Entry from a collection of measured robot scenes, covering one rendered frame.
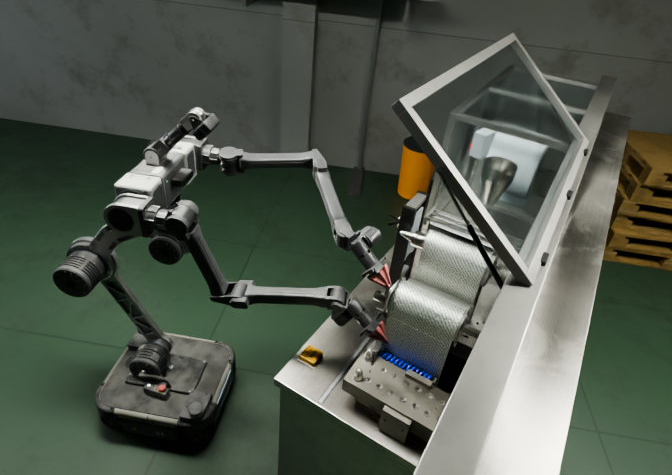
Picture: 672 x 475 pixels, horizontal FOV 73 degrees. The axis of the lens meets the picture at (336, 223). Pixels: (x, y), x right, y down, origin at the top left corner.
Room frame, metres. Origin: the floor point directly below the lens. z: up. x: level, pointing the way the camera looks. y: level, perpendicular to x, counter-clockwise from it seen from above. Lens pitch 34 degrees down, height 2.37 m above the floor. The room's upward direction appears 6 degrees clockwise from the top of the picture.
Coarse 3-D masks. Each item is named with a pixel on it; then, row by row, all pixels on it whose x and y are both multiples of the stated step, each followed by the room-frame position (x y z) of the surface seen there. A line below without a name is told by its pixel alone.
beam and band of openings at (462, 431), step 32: (608, 96) 2.52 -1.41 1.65; (544, 256) 0.97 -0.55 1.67; (512, 288) 0.84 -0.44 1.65; (512, 320) 0.73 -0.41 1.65; (480, 352) 0.63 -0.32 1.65; (512, 352) 0.64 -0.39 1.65; (480, 384) 0.55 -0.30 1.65; (448, 416) 0.48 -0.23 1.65; (480, 416) 0.49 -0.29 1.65; (448, 448) 0.42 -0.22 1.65; (480, 448) 0.43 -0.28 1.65
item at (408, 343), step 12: (396, 324) 1.13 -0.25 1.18; (396, 336) 1.13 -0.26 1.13; (408, 336) 1.11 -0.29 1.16; (420, 336) 1.09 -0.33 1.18; (384, 348) 1.15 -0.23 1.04; (396, 348) 1.13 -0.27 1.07; (408, 348) 1.11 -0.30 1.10; (420, 348) 1.09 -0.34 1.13; (432, 348) 1.07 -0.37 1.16; (444, 348) 1.05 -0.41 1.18; (408, 360) 1.10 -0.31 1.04; (420, 360) 1.08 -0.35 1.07; (432, 360) 1.06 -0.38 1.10; (444, 360) 1.04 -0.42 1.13; (432, 372) 1.06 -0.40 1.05
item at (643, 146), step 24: (648, 144) 3.78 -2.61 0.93; (624, 168) 3.60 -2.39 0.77; (648, 168) 3.33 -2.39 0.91; (624, 192) 3.44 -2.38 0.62; (648, 192) 3.31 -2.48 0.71; (624, 216) 3.35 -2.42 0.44; (648, 216) 3.31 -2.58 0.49; (624, 240) 3.29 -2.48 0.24; (648, 240) 3.47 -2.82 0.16; (648, 264) 3.28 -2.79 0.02
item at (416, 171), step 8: (408, 144) 4.08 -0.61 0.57; (416, 144) 4.10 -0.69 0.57; (408, 152) 4.03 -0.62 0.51; (416, 152) 3.99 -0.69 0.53; (408, 160) 4.02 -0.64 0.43; (416, 160) 3.98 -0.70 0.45; (424, 160) 3.98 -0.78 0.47; (400, 168) 4.15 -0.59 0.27; (408, 168) 4.02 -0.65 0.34; (416, 168) 3.98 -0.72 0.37; (424, 168) 3.98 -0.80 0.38; (432, 168) 4.04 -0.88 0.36; (400, 176) 4.10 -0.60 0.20; (408, 176) 4.01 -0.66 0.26; (416, 176) 3.98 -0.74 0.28; (424, 176) 3.99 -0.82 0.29; (400, 184) 4.08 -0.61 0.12; (408, 184) 4.01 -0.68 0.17; (416, 184) 3.99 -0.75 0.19; (424, 184) 4.01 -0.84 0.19; (400, 192) 4.07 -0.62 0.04; (408, 192) 4.01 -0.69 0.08; (416, 192) 3.99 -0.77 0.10
